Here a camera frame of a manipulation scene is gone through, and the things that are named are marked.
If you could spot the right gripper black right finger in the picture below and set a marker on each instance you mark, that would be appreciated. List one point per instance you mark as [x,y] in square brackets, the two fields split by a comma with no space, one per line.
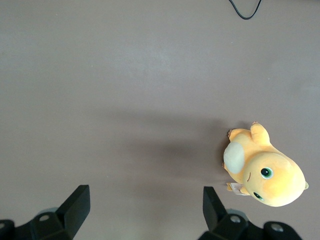
[215,215]

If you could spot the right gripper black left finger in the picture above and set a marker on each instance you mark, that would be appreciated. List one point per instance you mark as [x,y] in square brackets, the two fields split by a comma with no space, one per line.
[75,212]

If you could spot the orange plush toy animal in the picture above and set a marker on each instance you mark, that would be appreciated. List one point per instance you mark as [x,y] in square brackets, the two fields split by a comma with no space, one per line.
[272,175]

